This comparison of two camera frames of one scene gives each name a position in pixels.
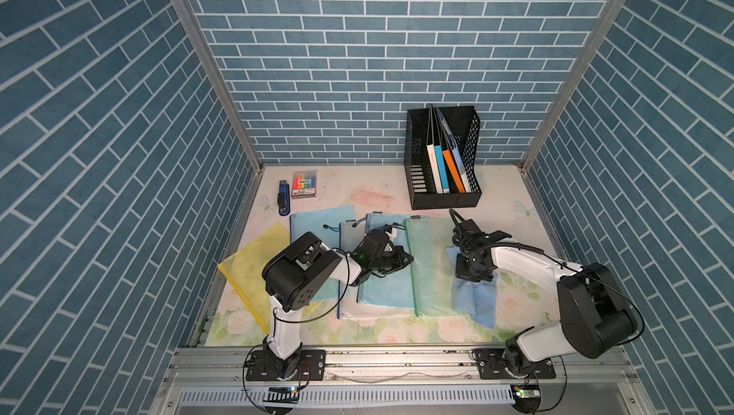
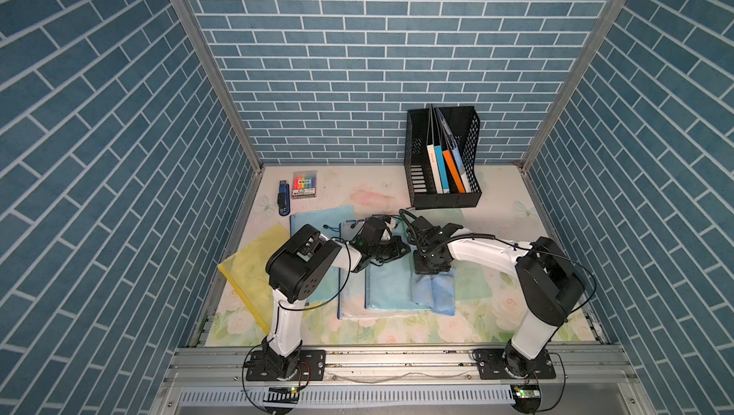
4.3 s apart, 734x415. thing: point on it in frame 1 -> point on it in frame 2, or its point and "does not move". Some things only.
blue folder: [456, 151] does not move
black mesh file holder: [463, 124] does not move
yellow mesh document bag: [246, 268] does not move
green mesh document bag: [433, 267] -> [470, 284]
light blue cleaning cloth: [475, 297] -> [436, 291]
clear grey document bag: [349, 307] does not move
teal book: [442, 175] does not move
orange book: [453, 171] does not move
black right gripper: [481, 276] -> [418, 268]
